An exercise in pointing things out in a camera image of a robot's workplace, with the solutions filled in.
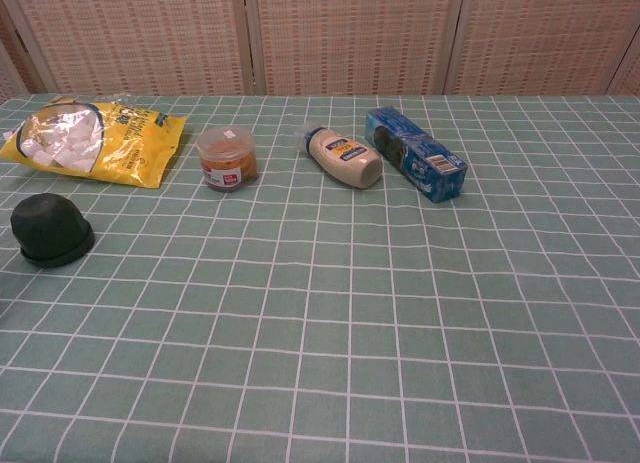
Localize blue cookie box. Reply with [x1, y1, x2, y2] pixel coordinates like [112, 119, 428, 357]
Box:
[363, 106, 469, 205]

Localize cream mayonnaise squeeze bottle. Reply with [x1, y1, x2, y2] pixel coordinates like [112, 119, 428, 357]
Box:
[294, 122, 385, 189]

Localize yellow snack bag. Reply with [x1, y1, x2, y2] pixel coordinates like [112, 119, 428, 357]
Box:
[0, 95, 187, 190]

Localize woven folding screen panel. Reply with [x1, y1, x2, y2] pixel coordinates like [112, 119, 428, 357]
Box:
[0, 0, 257, 97]
[444, 0, 640, 97]
[247, 0, 466, 97]
[0, 0, 51, 103]
[607, 37, 640, 97]

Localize green checked tablecloth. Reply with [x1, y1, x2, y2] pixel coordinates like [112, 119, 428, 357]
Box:
[0, 93, 640, 463]

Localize dark green round bowl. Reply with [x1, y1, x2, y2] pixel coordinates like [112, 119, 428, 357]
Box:
[9, 193, 96, 270]

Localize clear jar orange contents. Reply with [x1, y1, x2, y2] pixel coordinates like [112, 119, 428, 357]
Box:
[195, 125, 260, 194]

